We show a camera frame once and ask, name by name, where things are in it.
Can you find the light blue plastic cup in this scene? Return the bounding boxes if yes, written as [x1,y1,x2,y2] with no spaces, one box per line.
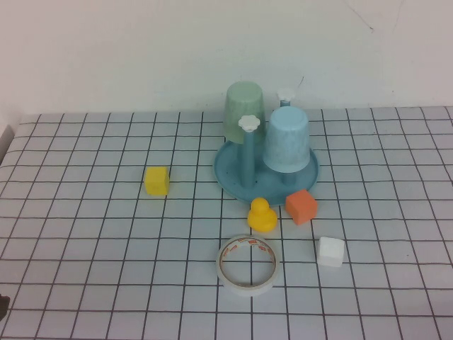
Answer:
[262,106,312,174]

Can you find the blue cup stand white caps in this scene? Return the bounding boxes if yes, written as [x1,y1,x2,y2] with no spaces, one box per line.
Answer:
[213,88,321,206]

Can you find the light green plastic cup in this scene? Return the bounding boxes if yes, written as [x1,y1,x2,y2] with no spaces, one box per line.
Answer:
[223,81,267,145]

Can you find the yellow rubber duck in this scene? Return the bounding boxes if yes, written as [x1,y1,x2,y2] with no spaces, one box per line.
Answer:
[246,197,278,233]

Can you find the yellow foam cube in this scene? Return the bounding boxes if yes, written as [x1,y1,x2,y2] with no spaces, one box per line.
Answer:
[144,166,171,197]

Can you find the orange foam cube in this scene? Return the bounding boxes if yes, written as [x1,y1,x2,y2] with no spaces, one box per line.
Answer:
[285,188,319,226]

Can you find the white tape roll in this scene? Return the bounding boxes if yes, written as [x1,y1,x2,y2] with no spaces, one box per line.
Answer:
[215,233,282,298]

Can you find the white foam cube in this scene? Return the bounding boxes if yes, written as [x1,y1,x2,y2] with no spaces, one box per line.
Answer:
[316,236,345,268]

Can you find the white grid-pattern table cover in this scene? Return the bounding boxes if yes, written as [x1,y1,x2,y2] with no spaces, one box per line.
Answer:
[0,105,453,340]

